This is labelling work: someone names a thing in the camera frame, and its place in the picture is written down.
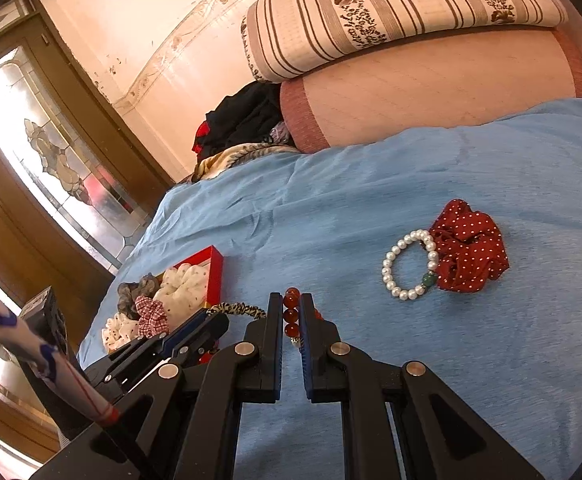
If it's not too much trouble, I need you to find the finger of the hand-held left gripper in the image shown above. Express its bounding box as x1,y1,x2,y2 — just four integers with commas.
106,307,209,377
171,312,230,368

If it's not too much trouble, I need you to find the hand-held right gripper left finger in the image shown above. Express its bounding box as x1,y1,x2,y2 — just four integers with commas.
31,291,286,480

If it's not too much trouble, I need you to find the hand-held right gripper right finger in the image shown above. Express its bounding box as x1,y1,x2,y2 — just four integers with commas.
300,293,546,480

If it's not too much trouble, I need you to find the red bead bracelet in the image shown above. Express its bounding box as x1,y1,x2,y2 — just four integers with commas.
282,287,324,348

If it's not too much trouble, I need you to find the red cardboard box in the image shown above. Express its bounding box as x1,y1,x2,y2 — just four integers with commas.
153,245,224,311

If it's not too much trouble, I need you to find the red gingham scrunchie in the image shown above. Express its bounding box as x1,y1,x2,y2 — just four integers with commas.
135,296,172,339

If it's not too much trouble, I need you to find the white dotted scrunchie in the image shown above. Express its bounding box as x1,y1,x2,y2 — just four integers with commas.
158,264,213,307

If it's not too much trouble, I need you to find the grey scrunchie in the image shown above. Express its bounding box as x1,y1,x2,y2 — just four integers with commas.
117,274,161,320

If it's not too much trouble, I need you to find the white black-dotted scrunchie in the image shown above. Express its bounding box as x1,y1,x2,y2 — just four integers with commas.
101,311,143,352

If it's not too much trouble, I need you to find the wooden stained glass door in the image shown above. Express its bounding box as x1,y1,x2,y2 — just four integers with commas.
0,0,177,466

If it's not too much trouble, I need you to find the blue blanket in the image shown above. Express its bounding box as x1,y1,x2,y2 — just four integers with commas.
78,97,582,480

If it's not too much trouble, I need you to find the beige patterned satin cloth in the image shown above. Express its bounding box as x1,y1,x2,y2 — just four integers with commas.
191,142,302,183

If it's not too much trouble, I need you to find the red polka dot scrunchie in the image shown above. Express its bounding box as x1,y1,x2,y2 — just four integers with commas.
428,199,510,293

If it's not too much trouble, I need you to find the pile of dark clothes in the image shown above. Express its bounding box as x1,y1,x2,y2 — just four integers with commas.
193,81,287,161

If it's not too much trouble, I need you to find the pink bolster cushion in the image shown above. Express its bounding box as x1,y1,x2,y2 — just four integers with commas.
280,27,582,153

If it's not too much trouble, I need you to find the striped floral pillow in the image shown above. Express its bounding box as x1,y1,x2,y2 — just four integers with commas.
241,0,569,83

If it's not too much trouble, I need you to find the leopard print hair tie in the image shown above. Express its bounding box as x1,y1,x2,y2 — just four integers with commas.
206,301,268,322

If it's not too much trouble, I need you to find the white pearl bracelet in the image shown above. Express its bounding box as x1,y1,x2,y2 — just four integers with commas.
382,230,440,302

